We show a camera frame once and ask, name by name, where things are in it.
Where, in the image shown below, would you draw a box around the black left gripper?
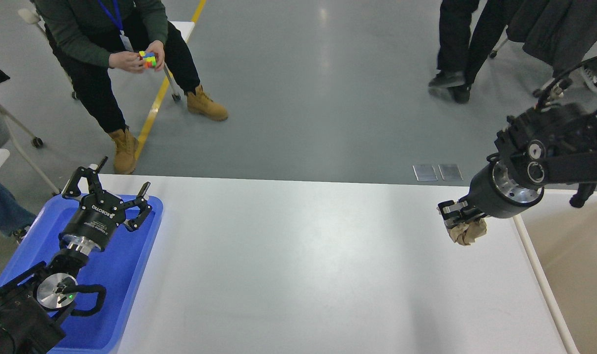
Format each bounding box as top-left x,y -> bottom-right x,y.
59,156 -> 152,252

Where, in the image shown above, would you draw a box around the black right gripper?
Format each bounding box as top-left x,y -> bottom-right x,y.
437,161 -> 544,227

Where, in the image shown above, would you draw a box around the brown paper ball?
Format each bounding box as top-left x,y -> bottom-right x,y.
448,218 -> 487,246

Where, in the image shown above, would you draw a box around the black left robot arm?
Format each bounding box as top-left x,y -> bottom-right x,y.
0,158 -> 152,354

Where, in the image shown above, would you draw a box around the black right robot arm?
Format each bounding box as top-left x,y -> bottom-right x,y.
438,63 -> 597,230

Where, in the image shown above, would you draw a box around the right metal floor plate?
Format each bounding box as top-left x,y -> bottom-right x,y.
438,164 -> 463,181

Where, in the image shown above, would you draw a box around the metal floor plate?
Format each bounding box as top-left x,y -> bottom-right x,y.
438,164 -> 463,181
413,164 -> 438,182

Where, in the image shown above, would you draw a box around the left metal floor plate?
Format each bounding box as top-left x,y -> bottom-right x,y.
413,164 -> 438,182

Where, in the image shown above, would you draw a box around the blue plastic tray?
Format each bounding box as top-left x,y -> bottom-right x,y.
0,196 -> 163,354

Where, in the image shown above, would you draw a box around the person in jeans left edge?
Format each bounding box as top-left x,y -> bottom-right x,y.
0,182 -> 36,244

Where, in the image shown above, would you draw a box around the beige plastic bin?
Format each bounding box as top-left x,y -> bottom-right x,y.
513,190 -> 597,354

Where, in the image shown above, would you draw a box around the colourful puzzle cube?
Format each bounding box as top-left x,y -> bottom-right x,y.
138,50 -> 157,69

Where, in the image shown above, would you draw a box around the walking person black trousers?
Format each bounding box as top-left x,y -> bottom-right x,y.
428,0 -> 523,104

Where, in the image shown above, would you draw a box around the seated person green sweater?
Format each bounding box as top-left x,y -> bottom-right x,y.
34,0 -> 229,175

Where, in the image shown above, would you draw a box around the white rolling chair right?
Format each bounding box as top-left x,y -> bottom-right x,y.
489,25 -> 597,97

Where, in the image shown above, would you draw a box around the dark jacket on chair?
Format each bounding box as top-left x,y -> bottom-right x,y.
505,0 -> 597,78

